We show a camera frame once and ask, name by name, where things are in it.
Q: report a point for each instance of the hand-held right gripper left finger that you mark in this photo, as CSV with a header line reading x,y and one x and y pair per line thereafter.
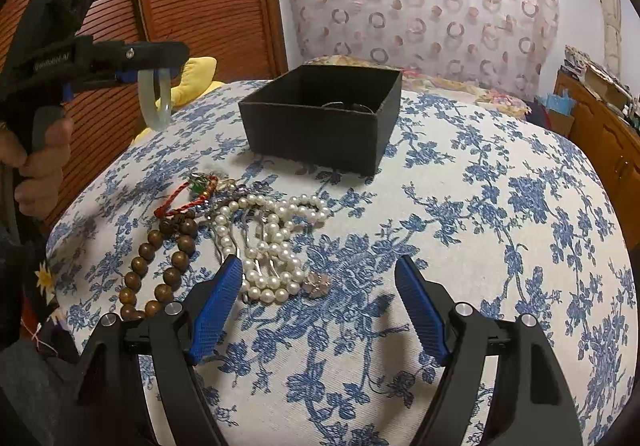
x,y
215,311

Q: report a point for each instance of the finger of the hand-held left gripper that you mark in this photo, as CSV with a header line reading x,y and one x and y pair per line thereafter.
x,y
107,78
145,55

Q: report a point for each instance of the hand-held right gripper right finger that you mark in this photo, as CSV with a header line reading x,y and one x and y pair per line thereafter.
x,y
420,311

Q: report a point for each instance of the pale jade bangle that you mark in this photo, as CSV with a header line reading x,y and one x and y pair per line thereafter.
x,y
157,111

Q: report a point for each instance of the silver hairpins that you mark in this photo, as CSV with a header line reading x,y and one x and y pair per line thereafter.
x,y
250,246

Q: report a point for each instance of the small floral brooch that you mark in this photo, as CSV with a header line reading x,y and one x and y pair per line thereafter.
x,y
316,286

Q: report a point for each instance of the black square box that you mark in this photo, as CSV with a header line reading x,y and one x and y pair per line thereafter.
x,y
310,131

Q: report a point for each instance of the person's left hand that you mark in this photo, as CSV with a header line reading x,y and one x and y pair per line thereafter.
x,y
42,166

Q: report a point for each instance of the yellow plush toy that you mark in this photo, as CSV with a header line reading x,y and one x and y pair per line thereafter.
x,y
197,76

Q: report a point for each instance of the blue floral bed cover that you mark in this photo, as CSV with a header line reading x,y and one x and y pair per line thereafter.
x,y
450,226

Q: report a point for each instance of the dark embroidered cloth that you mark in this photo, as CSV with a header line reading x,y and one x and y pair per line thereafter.
x,y
35,376

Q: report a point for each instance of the blue bag by cabinet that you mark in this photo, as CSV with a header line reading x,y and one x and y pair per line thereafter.
x,y
555,101

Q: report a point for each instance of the wooden sideboard cabinet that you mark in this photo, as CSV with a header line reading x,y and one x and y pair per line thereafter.
x,y
605,141

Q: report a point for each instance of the open cardboard box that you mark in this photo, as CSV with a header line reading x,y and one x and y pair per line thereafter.
x,y
602,83

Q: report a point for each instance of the stack of patterned boxes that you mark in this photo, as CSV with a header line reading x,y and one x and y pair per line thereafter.
x,y
577,61

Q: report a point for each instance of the white lace window curtain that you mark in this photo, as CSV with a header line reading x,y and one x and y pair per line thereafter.
x,y
610,26

